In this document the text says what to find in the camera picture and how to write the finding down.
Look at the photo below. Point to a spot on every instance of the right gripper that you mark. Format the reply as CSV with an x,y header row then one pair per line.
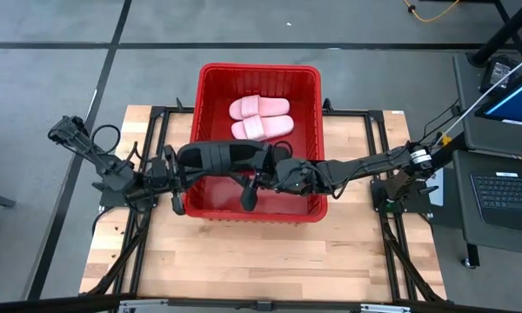
x,y
302,176

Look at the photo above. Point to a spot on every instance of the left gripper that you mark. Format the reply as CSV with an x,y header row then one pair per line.
x,y
158,176

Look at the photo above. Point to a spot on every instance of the black slide sandal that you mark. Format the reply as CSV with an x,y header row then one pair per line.
x,y
217,156

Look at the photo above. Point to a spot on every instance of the pink slide sandal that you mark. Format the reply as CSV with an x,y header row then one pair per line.
x,y
265,106
274,126

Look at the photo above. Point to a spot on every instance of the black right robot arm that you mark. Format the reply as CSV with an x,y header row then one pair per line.
x,y
374,163

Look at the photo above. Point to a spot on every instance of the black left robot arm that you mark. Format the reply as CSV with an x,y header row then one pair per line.
x,y
113,174

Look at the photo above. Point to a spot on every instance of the red plastic bin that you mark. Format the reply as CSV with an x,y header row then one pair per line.
x,y
287,204

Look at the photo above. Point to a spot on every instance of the white panel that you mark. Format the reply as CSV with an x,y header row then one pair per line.
x,y
437,195

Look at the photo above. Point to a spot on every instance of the black laptop keyboard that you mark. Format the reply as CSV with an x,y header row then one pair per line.
x,y
504,193

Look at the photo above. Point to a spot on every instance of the black power adapter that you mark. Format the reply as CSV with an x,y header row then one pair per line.
x,y
498,74

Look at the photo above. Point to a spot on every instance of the monitor with blue screen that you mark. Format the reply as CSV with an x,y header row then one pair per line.
x,y
517,104

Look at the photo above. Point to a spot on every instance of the black stand pole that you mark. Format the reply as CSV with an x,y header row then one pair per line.
x,y
504,32

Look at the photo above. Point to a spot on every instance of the black aluminium frame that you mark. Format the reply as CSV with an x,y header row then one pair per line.
x,y
376,116

